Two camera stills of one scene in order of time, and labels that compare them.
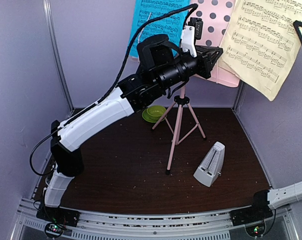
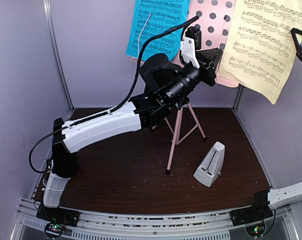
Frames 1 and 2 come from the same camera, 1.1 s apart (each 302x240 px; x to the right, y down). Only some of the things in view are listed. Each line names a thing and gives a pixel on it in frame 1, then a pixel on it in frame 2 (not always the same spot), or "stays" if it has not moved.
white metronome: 211,166 stays
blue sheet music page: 171,25 stays
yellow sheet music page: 261,44 stays
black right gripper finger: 296,26 → 298,47
